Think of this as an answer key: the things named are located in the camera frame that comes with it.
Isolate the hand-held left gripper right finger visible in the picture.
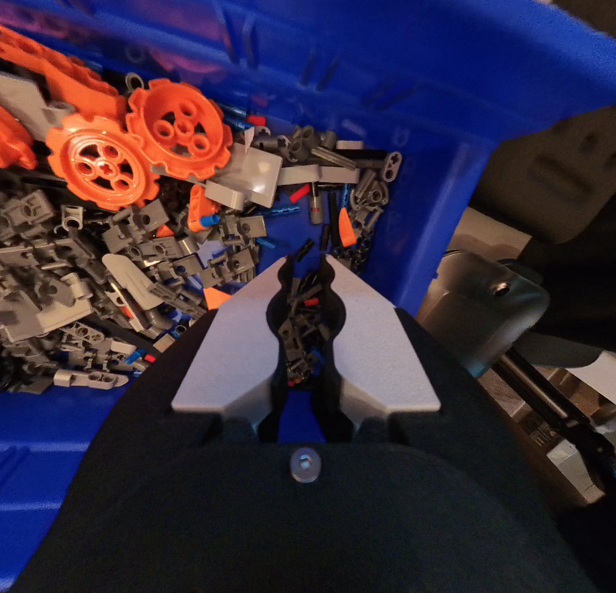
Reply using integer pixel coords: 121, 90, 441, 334
315, 255, 442, 434

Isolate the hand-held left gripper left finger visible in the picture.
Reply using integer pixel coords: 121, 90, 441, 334
171, 256, 294, 434

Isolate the pile of toy block pieces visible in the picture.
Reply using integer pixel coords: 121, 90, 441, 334
0, 25, 404, 395

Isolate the blue parts bin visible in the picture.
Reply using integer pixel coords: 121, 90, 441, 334
0, 0, 616, 591

